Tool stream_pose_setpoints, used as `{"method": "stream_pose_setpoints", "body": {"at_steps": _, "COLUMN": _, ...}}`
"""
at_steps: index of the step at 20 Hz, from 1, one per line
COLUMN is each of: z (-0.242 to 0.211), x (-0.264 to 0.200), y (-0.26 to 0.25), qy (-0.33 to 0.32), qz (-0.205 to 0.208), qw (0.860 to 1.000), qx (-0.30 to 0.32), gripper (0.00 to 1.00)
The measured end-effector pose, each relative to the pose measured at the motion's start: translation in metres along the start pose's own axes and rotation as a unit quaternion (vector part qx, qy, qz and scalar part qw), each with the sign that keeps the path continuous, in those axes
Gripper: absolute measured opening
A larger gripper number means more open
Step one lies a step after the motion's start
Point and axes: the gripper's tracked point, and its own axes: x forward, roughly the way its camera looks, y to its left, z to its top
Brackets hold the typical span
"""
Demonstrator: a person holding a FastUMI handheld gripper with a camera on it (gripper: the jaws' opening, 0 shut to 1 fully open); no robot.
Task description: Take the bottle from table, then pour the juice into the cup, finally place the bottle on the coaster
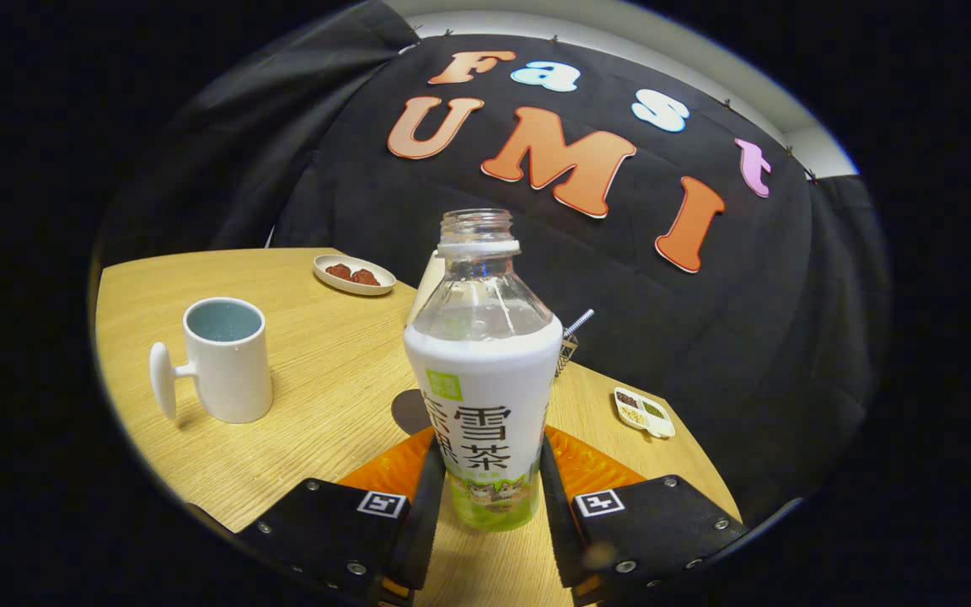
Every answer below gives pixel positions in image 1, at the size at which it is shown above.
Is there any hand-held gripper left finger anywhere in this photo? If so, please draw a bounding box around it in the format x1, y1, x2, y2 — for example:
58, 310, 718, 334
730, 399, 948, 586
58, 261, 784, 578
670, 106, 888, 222
237, 426, 448, 604

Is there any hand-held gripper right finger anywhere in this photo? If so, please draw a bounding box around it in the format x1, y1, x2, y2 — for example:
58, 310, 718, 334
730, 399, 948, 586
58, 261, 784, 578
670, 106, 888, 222
539, 426, 749, 604

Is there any white toaster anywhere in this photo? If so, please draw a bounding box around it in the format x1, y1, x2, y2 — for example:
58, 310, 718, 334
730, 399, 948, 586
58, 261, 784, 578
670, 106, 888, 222
405, 250, 446, 326

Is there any wooden table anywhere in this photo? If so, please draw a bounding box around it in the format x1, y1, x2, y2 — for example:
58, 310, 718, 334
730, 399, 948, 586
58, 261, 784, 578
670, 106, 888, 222
95, 247, 743, 607

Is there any beige oval plate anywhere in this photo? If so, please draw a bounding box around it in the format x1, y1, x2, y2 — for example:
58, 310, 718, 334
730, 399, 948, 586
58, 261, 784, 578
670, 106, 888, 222
313, 255, 397, 297

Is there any dark round coaster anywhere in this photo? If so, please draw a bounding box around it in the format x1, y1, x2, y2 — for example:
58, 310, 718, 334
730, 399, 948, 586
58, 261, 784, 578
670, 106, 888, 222
391, 389, 432, 437

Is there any white cup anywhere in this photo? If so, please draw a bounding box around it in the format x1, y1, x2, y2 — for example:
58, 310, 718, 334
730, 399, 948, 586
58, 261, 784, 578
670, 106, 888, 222
148, 297, 274, 425

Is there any black backdrop cloth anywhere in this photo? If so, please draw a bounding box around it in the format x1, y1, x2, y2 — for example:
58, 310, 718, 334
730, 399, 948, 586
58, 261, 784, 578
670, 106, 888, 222
94, 0, 891, 525

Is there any white divided dish with grains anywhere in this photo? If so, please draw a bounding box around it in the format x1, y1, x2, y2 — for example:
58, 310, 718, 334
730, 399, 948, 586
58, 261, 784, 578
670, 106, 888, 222
613, 387, 677, 440

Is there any clear juice bottle white label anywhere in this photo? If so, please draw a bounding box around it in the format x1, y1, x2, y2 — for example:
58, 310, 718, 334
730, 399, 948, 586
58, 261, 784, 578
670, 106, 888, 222
404, 208, 565, 533

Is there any metal wire utensil holder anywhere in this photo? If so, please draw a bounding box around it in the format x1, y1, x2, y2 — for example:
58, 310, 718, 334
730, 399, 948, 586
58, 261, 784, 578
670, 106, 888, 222
554, 331, 579, 379

